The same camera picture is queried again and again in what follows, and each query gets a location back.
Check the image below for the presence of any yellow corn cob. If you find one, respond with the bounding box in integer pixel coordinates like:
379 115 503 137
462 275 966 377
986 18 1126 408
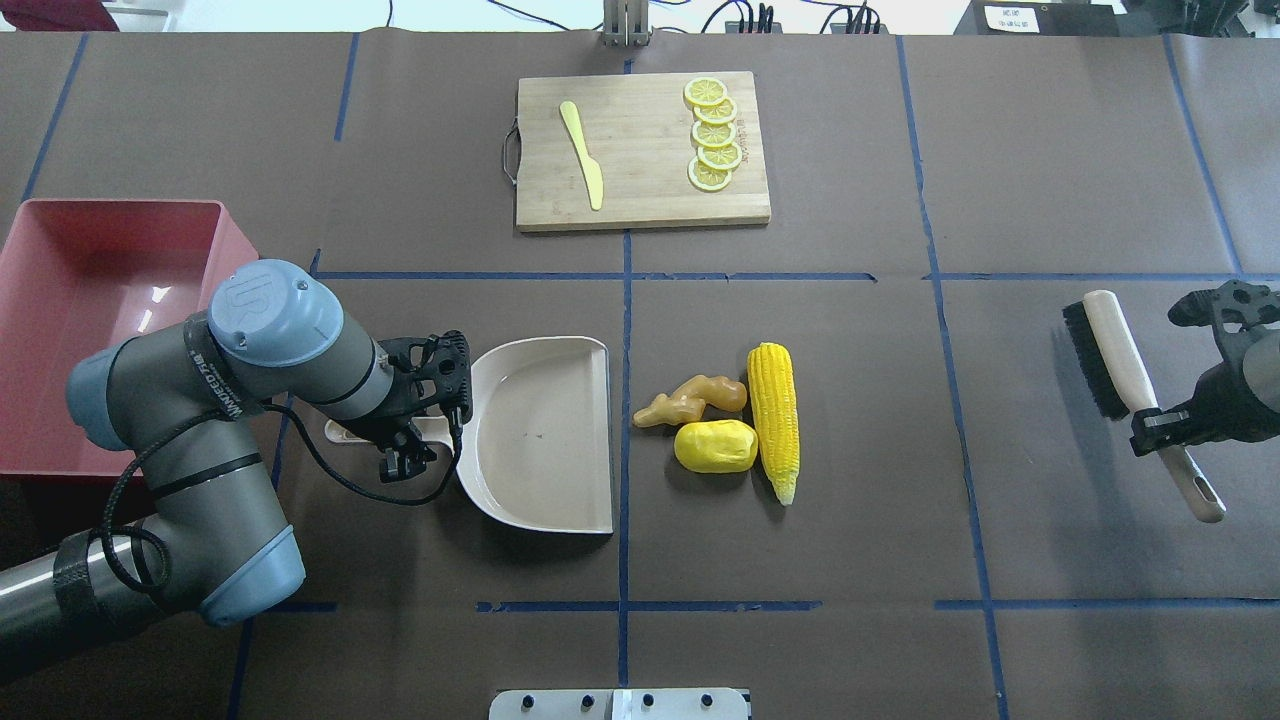
748 342 800 507

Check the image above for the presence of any lemon slice three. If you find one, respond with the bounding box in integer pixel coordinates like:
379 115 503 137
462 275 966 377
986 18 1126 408
690 120 737 149

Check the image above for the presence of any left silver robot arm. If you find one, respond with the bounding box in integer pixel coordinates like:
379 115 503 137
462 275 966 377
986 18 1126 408
3 259 471 683

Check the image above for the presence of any aluminium frame post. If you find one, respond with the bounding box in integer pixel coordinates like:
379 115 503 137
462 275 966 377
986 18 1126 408
600 0 653 47

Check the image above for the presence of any beige plastic dustpan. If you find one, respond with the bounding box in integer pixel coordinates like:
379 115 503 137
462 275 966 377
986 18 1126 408
324 336 614 536

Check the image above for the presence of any yellow plastic knife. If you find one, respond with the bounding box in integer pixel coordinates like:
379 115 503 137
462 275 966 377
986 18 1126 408
559 100 604 211

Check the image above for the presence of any lemon slice two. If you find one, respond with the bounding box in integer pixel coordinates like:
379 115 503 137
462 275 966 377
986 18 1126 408
692 96 739 126

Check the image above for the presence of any lemon slice four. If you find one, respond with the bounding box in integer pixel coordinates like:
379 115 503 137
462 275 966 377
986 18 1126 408
696 142 745 172

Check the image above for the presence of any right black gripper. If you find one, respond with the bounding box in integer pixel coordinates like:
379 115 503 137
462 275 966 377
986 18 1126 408
1130 365 1279 457

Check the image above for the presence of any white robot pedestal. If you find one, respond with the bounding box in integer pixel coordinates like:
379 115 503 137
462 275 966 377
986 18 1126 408
488 687 753 719

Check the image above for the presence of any lemon slice five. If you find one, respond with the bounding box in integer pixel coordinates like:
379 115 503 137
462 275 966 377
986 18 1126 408
686 158 733 192

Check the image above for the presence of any beige hand brush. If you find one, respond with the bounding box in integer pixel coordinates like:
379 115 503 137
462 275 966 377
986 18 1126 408
1062 290 1226 523

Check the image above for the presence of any yellow toy potato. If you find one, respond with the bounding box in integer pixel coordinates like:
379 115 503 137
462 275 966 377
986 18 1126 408
675 419 759 474

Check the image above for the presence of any black power box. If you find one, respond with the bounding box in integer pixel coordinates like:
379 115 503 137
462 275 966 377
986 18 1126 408
952 1 1120 37

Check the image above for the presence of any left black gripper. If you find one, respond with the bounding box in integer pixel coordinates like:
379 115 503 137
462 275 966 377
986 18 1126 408
346 395 438 483

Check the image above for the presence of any lemon slice one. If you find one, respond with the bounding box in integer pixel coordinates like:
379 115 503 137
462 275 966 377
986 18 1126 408
682 76 730 108

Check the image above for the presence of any wooden cutting board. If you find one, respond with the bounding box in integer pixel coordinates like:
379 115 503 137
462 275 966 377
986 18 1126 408
515 70 772 233

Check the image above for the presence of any tan toy ginger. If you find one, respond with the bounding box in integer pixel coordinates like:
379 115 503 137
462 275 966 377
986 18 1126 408
632 374 748 428

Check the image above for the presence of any pink plastic bin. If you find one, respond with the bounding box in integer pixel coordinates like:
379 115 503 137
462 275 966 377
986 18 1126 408
1 199 259 484

